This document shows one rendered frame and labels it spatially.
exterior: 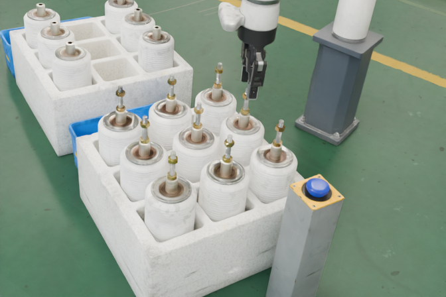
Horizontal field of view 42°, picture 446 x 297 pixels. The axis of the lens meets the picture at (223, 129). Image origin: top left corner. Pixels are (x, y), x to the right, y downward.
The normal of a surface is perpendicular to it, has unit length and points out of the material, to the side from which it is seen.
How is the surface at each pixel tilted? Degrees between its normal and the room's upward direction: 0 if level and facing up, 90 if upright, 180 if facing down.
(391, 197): 0
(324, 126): 90
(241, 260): 90
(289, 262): 90
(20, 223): 0
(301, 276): 90
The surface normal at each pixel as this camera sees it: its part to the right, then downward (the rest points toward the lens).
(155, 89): 0.52, 0.54
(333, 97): -0.59, 0.43
